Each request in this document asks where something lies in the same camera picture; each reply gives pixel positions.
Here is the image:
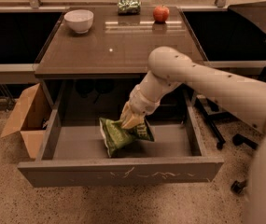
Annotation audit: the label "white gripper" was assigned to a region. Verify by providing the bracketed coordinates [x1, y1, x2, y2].
[120, 85, 161, 130]

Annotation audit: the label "green jalapeno chip bag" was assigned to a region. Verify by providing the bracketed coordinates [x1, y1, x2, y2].
[99, 118, 155, 158]

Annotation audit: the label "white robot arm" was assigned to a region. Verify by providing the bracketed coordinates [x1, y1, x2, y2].
[120, 47, 266, 224]

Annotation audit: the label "grey open drawer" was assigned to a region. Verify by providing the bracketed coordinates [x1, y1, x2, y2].
[18, 79, 223, 187]

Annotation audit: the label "grey counter cabinet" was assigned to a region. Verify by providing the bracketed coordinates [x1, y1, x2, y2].
[35, 6, 204, 105]

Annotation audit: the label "green crumpled snack bag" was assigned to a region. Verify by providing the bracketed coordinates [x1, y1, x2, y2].
[117, 0, 141, 15]

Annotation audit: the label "black stand legs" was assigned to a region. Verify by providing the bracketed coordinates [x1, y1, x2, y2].
[194, 91, 243, 151]

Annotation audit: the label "brown cardboard box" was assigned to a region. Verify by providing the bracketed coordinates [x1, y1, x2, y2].
[1, 83, 51, 159]

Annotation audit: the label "white ceramic bowl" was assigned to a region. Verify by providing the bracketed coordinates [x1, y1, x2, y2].
[64, 9, 94, 34]

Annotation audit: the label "red apple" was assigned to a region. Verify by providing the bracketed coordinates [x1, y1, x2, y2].
[153, 6, 170, 23]

